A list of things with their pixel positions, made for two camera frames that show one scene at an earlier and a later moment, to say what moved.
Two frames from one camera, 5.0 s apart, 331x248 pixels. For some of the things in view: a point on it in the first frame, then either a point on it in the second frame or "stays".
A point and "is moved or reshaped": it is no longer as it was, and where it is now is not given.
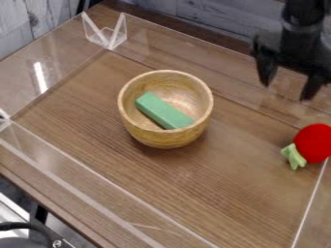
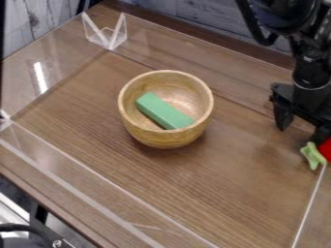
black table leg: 41,213 stays
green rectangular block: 161,111 stays
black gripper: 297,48 to 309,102
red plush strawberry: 309,146 is moved or reshaped
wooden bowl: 165,107 stays
